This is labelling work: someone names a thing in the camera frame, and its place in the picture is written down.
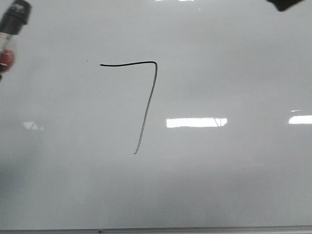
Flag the black object top right corner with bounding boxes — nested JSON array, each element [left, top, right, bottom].
[[266, 0, 304, 12]]

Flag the whiteboard marker black cap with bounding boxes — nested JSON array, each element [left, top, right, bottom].
[[0, 0, 32, 78]]

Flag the white whiteboard with aluminium frame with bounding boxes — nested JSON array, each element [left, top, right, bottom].
[[0, 0, 312, 230]]

